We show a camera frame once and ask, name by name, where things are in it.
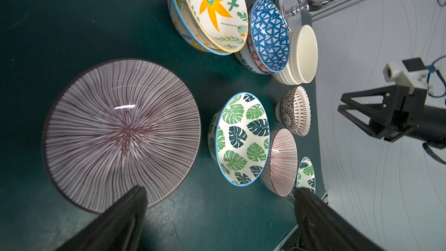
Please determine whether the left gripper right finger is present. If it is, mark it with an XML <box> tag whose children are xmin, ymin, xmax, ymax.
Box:
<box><xmin>294</xmin><ymin>188</ymin><xmax>382</xmax><ymax>251</ymax></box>

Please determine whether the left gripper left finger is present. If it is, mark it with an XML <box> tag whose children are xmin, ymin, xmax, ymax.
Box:
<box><xmin>58</xmin><ymin>186</ymin><xmax>148</xmax><ymax>251</ymax></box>

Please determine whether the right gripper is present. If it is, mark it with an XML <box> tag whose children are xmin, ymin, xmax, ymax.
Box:
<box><xmin>338</xmin><ymin>85</ymin><xmax>446</xmax><ymax>149</ymax></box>

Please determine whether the cream bowl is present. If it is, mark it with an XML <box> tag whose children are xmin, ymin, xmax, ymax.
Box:
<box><xmin>272</xmin><ymin>25</ymin><xmax>318</xmax><ymax>86</ymax></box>

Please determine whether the purple striped bowl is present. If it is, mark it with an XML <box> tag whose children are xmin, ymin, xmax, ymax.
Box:
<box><xmin>41</xmin><ymin>59</ymin><xmax>202</xmax><ymax>214</ymax></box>

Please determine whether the blue triangle bowl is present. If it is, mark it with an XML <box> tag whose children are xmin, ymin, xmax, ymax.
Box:
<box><xmin>247</xmin><ymin>0</ymin><xmax>290</xmax><ymax>74</ymax></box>

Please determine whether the small blue floral bowl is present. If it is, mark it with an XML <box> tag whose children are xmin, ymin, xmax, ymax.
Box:
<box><xmin>235</xmin><ymin>36</ymin><xmax>271</xmax><ymax>75</ymax></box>

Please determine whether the yellow flower bowl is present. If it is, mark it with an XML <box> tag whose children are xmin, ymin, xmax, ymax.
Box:
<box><xmin>187</xmin><ymin>0</ymin><xmax>249</xmax><ymax>54</ymax></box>

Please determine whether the orange blue flower bowl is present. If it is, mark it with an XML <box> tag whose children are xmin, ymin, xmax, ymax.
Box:
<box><xmin>167</xmin><ymin>0</ymin><xmax>231</xmax><ymax>56</ymax></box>

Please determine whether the green leaf bowl right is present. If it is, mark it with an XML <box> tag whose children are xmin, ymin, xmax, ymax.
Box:
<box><xmin>286</xmin><ymin>157</ymin><xmax>316</xmax><ymax>206</ymax></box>

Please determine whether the green leaf bowl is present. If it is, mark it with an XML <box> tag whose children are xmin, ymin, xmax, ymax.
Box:
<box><xmin>207</xmin><ymin>92</ymin><xmax>271</xmax><ymax>187</ymax></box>
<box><xmin>286</xmin><ymin>157</ymin><xmax>316</xmax><ymax>206</ymax></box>

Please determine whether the pink striped bowl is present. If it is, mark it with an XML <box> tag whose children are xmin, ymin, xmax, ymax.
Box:
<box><xmin>260</xmin><ymin>129</ymin><xmax>298</xmax><ymax>198</ymax></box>

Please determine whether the brown lattice bowl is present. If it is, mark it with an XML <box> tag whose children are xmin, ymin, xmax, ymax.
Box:
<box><xmin>275</xmin><ymin>86</ymin><xmax>311</xmax><ymax>137</ymax></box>

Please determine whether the green leaf bowl centre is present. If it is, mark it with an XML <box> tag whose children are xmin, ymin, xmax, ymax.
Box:
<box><xmin>207</xmin><ymin>92</ymin><xmax>271</xmax><ymax>187</ymax></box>

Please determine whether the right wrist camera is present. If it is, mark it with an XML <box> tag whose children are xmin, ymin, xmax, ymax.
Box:
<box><xmin>383</xmin><ymin>58</ymin><xmax>429</xmax><ymax>95</ymax></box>

